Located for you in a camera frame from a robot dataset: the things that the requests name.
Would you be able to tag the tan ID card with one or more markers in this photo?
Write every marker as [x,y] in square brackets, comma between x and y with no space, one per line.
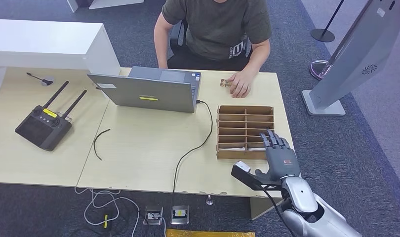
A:
[224,83]

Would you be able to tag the metal floor socket box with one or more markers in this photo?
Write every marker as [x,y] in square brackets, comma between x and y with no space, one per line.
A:
[179,215]

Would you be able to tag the white furniture base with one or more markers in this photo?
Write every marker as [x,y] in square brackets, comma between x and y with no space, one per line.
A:
[105,3]

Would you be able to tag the person's right forearm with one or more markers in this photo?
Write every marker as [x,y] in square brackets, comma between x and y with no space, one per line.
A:
[160,52]

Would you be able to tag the cardboard card organizer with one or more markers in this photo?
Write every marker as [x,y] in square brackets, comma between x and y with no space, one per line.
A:
[242,155]

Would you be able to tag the small black desk microphone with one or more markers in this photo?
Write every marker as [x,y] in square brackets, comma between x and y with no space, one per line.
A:
[48,82]

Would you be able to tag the person's left hand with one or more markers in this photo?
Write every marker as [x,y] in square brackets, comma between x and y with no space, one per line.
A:
[242,84]

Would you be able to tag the black remote controller with antennas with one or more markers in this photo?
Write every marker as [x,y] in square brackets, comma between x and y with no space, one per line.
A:
[43,130]

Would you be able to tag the chrome stanchion base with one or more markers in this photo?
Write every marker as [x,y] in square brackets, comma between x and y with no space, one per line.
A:
[317,69]

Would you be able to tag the desk side panel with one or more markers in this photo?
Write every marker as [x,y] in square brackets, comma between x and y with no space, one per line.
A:
[260,207]

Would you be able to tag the person's left forearm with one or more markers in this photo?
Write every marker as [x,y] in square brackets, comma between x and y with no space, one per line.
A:
[259,59]

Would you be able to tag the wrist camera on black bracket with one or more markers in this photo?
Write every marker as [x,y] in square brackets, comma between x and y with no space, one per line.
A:
[245,178]

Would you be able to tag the white room key card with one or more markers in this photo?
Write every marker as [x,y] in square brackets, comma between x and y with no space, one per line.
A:
[255,149]
[232,149]

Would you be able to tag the black stanchion post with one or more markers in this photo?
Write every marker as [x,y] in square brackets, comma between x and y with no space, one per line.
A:
[322,35]

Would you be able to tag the metal desk foot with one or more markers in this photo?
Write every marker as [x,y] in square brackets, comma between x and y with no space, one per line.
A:
[209,201]

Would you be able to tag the yellow floor strip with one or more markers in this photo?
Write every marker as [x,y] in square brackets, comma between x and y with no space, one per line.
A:
[209,233]

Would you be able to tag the white counter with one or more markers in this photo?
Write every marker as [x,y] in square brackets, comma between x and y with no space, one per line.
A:
[39,37]

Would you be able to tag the person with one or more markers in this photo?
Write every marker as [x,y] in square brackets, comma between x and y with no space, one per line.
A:
[216,29]

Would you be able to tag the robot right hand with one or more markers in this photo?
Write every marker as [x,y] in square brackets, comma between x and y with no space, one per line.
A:
[281,162]

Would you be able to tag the grey laptop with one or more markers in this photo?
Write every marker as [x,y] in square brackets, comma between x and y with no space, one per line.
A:
[144,93]

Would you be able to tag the floor socket with plug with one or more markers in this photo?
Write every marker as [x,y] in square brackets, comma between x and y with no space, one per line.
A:
[153,216]

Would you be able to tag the grey kiosk stand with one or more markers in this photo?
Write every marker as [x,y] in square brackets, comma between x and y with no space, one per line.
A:
[357,55]

